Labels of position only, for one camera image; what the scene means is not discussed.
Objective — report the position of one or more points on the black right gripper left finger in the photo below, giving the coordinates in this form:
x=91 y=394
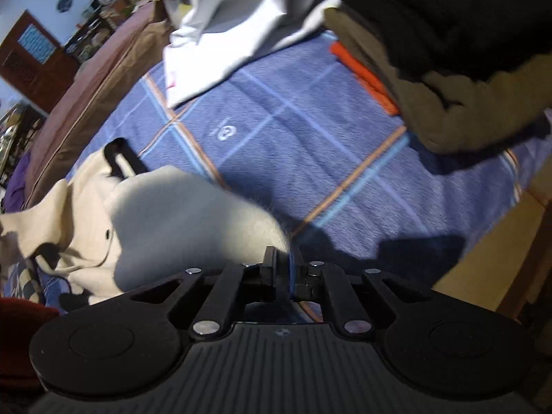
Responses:
x=238 y=286

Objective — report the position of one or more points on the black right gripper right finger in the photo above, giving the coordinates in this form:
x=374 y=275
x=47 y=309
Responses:
x=324 y=293

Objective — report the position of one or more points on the cream knit cardigan black trim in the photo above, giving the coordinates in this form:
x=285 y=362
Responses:
x=116 y=226

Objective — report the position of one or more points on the blue plaid bed sheet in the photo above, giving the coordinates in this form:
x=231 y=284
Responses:
x=296 y=133

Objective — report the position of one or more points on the orange folded garment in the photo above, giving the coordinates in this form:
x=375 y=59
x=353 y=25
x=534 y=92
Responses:
x=368 y=80

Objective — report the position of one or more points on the checkered beige green blanket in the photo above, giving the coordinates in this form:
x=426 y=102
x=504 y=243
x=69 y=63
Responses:
x=21 y=281

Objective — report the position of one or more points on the olive green folded garment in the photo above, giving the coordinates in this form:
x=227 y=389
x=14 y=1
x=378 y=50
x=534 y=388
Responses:
x=455 y=114

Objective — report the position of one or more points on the red cloth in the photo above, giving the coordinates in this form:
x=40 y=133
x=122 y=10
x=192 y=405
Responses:
x=20 y=320

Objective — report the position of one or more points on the purple cloth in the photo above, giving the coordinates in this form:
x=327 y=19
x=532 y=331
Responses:
x=14 y=197

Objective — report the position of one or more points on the brown maroon mattress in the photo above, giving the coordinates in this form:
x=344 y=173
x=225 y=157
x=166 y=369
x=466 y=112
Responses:
x=99 y=87

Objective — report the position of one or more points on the white cloth garment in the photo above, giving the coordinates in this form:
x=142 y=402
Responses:
x=217 y=37

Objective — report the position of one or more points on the cluttered metal shelf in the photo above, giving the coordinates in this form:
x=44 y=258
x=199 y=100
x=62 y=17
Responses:
x=19 y=126

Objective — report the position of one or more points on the black folded garment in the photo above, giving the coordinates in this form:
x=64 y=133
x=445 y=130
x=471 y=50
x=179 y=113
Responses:
x=473 y=38

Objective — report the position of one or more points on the dark red wooden door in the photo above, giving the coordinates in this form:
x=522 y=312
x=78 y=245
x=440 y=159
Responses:
x=35 y=63

